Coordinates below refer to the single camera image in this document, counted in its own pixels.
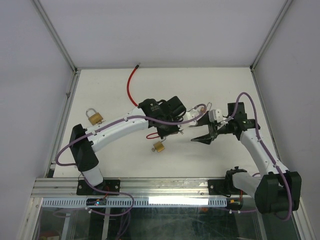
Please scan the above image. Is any red thin-cable padlock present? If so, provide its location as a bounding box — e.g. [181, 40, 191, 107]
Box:
[145, 129, 186, 140]

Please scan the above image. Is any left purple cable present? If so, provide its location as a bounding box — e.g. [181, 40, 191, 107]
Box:
[55, 103, 206, 167]

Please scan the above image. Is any closed brass padlock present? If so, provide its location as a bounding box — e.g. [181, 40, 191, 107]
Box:
[85, 108, 104, 126]

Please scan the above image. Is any open brass padlock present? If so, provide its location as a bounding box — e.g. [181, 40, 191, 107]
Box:
[151, 138, 166, 153]

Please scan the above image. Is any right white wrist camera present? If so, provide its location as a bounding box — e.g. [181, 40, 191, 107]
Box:
[208, 109, 228, 125]

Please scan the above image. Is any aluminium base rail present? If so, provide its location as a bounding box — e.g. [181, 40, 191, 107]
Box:
[31, 177, 224, 198]

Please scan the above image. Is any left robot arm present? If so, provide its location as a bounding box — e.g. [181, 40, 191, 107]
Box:
[69, 96, 187, 195]

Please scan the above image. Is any small brass padlock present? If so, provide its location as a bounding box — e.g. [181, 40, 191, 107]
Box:
[199, 102, 213, 114]

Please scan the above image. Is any white slotted cable duct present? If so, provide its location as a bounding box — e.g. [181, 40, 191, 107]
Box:
[42, 196, 227, 208]

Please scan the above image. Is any thick red cable lock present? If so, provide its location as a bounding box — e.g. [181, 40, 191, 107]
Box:
[126, 63, 140, 107]

